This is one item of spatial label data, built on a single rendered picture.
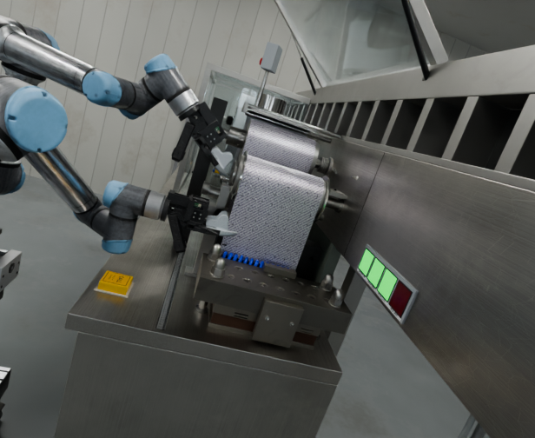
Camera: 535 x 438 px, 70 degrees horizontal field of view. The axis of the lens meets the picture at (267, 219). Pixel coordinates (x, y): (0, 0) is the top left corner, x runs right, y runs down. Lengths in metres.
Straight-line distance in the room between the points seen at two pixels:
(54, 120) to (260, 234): 0.58
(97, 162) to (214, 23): 2.08
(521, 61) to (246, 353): 0.79
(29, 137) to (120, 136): 4.06
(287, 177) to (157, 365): 0.58
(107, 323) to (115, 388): 0.17
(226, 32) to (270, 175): 3.86
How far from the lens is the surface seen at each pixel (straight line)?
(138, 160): 4.89
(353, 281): 1.38
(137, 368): 1.00
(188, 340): 0.95
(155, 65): 1.10
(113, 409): 1.08
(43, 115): 0.86
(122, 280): 1.07
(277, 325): 0.98
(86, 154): 5.01
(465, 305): 0.66
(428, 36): 1.04
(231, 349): 0.96
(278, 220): 1.10
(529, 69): 0.75
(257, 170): 1.07
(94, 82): 1.02
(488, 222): 0.67
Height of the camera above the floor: 1.41
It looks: 13 degrees down
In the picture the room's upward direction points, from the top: 19 degrees clockwise
